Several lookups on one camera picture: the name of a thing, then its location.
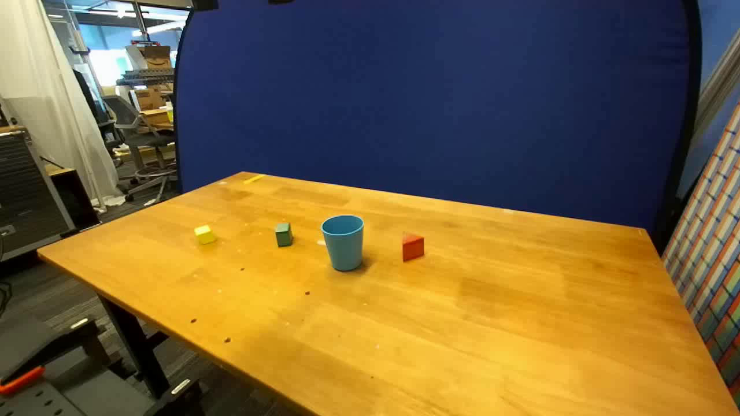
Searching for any green block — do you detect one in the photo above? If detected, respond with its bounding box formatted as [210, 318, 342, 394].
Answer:
[275, 221, 293, 247]

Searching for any red block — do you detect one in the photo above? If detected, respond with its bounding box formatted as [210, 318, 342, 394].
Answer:
[402, 235, 426, 261]

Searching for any colourful checkered panel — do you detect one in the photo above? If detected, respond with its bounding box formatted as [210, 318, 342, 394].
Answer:
[661, 106, 740, 404]

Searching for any yellow block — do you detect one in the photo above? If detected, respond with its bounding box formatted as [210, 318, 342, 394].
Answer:
[195, 224, 216, 244]

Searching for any blue cup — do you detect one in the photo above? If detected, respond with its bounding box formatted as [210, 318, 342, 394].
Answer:
[322, 216, 366, 273]

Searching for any blue round backdrop screen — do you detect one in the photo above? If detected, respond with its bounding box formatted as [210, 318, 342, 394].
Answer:
[175, 0, 701, 240]

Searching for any black equipment with orange handle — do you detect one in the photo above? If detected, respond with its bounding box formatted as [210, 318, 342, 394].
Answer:
[0, 318, 207, 416]

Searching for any shelf with boxes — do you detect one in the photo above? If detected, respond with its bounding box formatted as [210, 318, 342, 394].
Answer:
[116, 41, 173, 132]

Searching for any black cabinet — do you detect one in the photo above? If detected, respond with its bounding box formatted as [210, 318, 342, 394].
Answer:
[0, 132, 75, 261]

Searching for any black table leg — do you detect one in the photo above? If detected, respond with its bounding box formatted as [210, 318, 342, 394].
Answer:
[101, 298, 170, 397]

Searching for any white curtain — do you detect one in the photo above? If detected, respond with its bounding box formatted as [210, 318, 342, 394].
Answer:
[0, 0, 126, 210]

